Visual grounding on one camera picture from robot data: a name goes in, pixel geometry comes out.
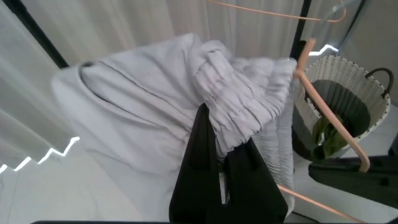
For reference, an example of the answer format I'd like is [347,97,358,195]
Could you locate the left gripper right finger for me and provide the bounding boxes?
[224,138,289,222]

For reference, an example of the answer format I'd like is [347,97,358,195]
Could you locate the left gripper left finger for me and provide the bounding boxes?
[169,103,225,222]

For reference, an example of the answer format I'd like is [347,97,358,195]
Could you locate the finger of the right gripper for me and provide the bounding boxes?
[310,155,398,167]
[308,164,398,209]

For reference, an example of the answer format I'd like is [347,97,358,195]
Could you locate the pink clothes hanger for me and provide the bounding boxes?
[206,0,348,23]
[277,37,371,223]

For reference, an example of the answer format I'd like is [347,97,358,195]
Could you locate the pale grey shorts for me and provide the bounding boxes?
[51,32,298,223]

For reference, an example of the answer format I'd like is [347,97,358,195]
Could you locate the white laundry basket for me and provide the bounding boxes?
[292,55,395,161]

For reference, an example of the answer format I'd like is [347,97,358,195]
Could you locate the black clothes rack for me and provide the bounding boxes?
[2,0,313,70]

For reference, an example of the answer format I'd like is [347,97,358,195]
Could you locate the green garment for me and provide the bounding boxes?
[312,114,349,159]

